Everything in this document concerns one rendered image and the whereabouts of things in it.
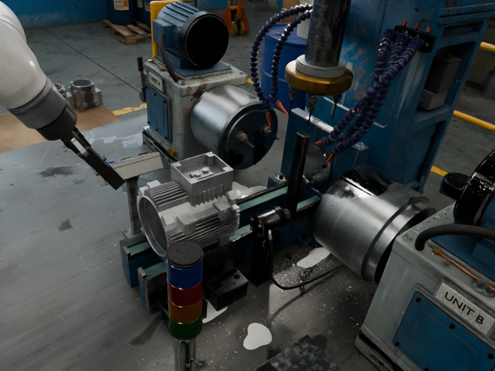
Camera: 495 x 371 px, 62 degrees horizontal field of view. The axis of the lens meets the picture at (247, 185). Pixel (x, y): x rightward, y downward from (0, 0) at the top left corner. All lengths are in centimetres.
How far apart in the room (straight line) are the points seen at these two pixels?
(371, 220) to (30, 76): 73
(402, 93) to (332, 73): 22
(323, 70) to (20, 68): 67
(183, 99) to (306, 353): 90
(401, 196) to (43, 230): 105
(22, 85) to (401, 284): 80
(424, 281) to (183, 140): 96
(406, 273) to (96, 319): 74
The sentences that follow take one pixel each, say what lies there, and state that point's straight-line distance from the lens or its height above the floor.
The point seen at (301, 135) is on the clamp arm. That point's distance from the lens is 97.
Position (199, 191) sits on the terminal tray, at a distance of 98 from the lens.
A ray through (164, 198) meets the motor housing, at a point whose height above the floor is 110.
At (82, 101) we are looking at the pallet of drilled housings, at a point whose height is 22.
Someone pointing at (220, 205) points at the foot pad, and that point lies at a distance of 100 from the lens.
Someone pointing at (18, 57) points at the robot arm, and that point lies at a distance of 79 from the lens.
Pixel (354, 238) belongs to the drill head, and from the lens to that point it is 98.
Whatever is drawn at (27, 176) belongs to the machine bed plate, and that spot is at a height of 80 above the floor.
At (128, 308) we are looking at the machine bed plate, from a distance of 115.
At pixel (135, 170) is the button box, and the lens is 117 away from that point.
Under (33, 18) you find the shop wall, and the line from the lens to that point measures 667.
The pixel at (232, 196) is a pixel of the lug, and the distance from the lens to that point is 102.
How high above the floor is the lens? 169
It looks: 35 degrees down
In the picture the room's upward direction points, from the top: 6 degrees clockwise
